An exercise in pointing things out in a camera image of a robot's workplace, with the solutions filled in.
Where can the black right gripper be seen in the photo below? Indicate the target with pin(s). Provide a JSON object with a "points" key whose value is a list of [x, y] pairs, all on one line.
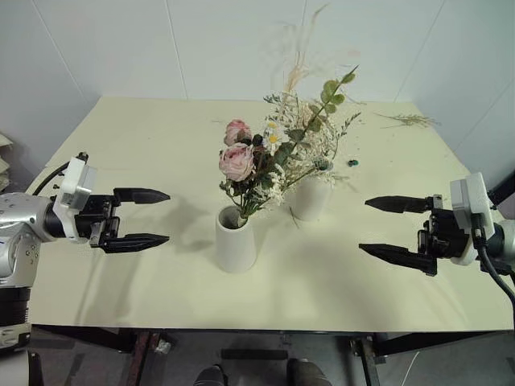
{"points": [[444, 233]]}

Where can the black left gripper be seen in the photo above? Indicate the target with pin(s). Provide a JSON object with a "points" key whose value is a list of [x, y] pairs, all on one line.
{"points": [[94, 217]]}

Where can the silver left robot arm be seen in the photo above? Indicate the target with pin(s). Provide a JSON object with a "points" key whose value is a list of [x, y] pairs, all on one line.
{"points": [[18, 219]]}

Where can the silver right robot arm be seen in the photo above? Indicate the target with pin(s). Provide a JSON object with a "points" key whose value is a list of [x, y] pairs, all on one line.
{"points": [[503, 241]]}

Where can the small dark green bead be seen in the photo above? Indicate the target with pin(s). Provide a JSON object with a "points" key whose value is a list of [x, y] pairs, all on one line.
{"points": [[354, 163]]}

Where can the short white vase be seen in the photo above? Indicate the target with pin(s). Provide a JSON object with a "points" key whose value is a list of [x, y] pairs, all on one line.
{"points": [[311, 199]]}

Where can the tall white vase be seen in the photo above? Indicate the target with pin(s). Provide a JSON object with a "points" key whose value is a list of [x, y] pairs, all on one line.
{"points": [[236, 245]]}

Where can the loose thin green stem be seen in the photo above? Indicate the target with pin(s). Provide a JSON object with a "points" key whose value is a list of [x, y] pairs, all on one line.
{"points": [[294, 217]]}

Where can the loose dried grass sprig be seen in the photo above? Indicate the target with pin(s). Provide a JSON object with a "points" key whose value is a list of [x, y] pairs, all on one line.
{"points": [[406, 119]]}

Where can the pink rose bouquet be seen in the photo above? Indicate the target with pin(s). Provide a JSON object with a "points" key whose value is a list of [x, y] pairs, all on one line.
{"points": [[237, 163]]}

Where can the black slanted bar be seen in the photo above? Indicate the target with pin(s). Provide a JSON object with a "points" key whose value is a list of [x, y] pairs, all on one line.
{"points": [[503, 183]]}

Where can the dried green grass bouquet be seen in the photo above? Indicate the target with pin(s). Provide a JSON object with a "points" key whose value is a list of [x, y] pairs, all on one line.
{"points": [[310, 120]]}

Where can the crumpled beige cardboard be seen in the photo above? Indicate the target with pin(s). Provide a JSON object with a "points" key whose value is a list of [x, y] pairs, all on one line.
{"points": [[4, 165]]}

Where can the dark rounded shape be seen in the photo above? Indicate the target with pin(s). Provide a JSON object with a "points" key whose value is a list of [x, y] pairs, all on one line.
{"points": [[210, 376], [307, 372]]}

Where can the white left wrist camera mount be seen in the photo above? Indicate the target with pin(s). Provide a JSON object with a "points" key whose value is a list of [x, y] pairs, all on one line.
{"points": [[74, 181]]}

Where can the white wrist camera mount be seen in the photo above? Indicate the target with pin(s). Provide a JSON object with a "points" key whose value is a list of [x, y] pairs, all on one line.
{"points": [[468, 197], [74, 181]]}

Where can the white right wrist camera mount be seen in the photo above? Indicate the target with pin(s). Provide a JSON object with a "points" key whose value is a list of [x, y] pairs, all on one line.
{"points": [[468, 197]]}

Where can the black metal table frame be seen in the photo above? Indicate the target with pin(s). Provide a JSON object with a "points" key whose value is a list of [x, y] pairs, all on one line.
{"points": [[257, 337]]}

